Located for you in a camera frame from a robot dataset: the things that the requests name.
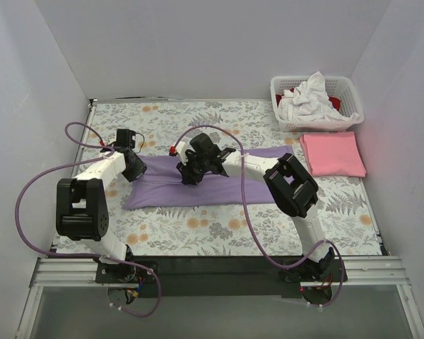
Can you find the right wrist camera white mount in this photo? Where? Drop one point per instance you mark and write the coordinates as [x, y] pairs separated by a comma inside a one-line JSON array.
[[179, 150]]

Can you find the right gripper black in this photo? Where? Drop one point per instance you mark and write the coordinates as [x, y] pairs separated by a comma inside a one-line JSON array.
[[190, 171]]

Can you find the aluminium rail frame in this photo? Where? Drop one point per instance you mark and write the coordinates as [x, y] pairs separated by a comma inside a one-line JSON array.
[[81, 272]]

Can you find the floral patterned table mat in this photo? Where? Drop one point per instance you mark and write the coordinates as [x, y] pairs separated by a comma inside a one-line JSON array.
[[343, 207]]

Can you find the white crumpled t shirt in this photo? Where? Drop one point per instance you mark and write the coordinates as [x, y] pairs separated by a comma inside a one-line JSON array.
[[309, 101]]

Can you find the white plastic laundry basket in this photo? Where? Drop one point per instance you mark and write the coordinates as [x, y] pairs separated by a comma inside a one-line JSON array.
[[338, 87]]

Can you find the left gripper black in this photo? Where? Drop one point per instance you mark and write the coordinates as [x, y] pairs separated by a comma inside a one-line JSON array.
[[135, 169]]

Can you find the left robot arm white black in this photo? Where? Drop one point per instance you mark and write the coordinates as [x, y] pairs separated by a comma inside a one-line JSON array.
[[82, 213]]

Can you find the red t shirt in basket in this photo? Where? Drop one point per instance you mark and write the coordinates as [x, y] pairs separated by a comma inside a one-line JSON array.
[[336, 103]]

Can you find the folded pink t shirt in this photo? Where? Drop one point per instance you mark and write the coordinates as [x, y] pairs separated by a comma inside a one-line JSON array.
[[332, 154]]

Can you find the purple t shirt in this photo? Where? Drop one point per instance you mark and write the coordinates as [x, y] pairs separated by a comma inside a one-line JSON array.
[[161, 186]]

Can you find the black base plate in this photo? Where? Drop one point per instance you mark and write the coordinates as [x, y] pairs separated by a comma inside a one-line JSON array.
[[200, 276]]

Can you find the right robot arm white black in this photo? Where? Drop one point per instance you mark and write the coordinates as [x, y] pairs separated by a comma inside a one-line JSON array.
[[292, 188]]

